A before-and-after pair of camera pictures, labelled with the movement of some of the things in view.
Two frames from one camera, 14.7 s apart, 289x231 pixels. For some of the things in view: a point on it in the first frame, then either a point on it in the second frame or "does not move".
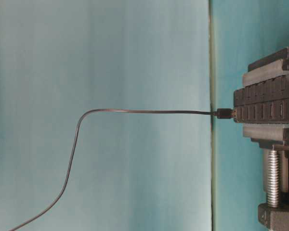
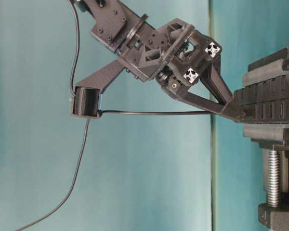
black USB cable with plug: [227, 113] to [85, 151]
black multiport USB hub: [274, 101] does not move
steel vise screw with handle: [273, 178] does not move
